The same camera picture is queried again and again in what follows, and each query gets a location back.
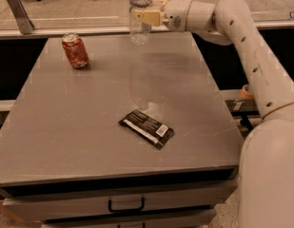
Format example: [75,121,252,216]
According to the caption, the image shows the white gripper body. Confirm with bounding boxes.
[163,0,192,32]

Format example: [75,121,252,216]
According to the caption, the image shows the black drawer handle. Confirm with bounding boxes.
[108,198,146,214]

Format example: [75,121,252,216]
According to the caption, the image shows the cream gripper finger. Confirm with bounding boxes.
[131,9,165,27]
[152,0,167,8]

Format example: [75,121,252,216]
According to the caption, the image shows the grey drawer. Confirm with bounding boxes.
[3,180,237,221]
[42,209,216,228]

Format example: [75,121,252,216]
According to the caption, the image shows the red coke can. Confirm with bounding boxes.
[62,33,88,68]

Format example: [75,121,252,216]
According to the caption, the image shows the clear plastic water bottle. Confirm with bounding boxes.
[129,0,153,46]

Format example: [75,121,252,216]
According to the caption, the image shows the left metal railing bracket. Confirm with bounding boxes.
[7,0,34,34]

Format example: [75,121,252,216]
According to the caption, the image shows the black snack bar wrapper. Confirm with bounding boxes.
[118,110,174,150]

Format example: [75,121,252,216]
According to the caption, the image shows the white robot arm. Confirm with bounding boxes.
[132,0,294,228]

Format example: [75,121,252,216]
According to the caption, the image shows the grey lower drawer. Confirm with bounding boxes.
[42,209,216,228]

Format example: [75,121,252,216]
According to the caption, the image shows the grey upper drawer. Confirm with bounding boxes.
[3,180,237,221]

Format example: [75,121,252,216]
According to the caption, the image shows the black metal stand leg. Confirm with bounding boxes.
[240,115,254,132]

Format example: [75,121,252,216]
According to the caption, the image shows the orange tape roll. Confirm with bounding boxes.
[241,85,254,100]

